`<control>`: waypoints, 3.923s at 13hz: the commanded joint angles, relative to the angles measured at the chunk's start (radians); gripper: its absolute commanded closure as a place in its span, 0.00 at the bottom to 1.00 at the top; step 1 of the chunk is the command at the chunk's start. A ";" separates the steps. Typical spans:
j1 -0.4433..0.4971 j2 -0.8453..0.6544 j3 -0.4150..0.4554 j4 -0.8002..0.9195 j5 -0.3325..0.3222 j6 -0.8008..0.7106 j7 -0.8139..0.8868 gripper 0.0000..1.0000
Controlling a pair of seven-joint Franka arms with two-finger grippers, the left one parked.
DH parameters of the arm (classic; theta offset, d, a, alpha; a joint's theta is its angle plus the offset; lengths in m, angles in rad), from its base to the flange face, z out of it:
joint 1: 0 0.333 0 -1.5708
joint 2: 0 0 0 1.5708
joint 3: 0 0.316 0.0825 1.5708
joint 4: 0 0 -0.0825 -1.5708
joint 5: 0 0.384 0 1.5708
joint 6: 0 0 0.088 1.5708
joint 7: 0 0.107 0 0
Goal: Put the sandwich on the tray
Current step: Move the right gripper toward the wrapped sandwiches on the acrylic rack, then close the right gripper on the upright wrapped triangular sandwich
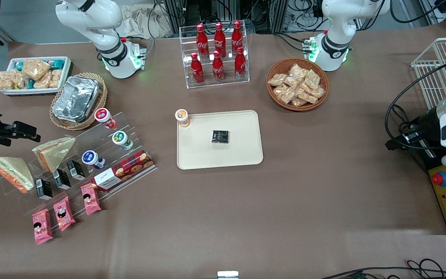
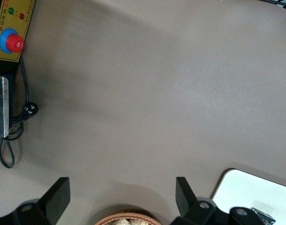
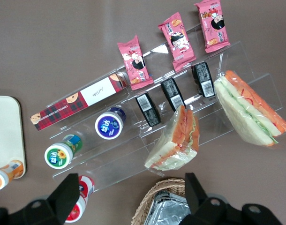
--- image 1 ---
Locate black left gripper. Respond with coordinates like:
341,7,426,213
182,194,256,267
385,108,445,152

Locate triangle sandwich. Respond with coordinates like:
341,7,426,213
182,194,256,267
0,157,35,194
31,137,77,173

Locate beige plastic tray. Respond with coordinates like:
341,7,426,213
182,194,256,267
177,110,264,170

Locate small black carton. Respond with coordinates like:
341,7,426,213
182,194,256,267
36,178,53,201
53,169,72,191
67,160,87,181

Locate stacked foil containers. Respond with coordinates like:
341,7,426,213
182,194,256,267
52,76,101,123

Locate large bagged rice cracker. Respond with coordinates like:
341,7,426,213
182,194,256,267
22,59,51,81

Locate blue lid yogurt cup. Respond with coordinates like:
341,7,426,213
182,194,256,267
82,150,106,170

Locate red lid yogurt cup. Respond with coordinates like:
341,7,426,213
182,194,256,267
94,108,117,129

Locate white rectangular plastic bin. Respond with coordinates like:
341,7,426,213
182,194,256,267
0,57,72,96

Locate oval light wicker basket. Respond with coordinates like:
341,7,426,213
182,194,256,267
49,72,108,131

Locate pink snack packet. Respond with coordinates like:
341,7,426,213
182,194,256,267
53,196,76,232
80,183,102,216
32,208,54,246

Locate green lid yogurt cup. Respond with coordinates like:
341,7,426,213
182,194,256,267
112,131,134,151

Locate red tartan cookie box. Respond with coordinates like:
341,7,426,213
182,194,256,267
91,150,155,193

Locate clear acrylic stepped stand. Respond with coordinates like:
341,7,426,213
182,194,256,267
0,112,158,217

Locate round brown wicker basket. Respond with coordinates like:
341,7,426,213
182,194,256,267
266,57,329,112

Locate orange lid yogurt cup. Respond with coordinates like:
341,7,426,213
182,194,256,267
175,109,191,128

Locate crumpled beige cloth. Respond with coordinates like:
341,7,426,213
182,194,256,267
121,5,174,39

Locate clear acrylic bottle rack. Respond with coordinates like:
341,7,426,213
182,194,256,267
179,24,250,90

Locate red cola bottle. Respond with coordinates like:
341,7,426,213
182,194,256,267
234,46,247,80
212,50,225,82
231,20,244,55
190,53,204,84
214,22,227,58
196,24,209,59

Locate metal equipment rack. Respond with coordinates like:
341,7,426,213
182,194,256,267
163,0,290,34

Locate black looping arm cable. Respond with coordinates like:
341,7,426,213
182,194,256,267
384,62,446,153

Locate white wire basket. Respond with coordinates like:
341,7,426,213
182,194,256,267
410,37,446,111

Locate black floor cables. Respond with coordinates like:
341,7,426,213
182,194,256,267
320,259,446,279

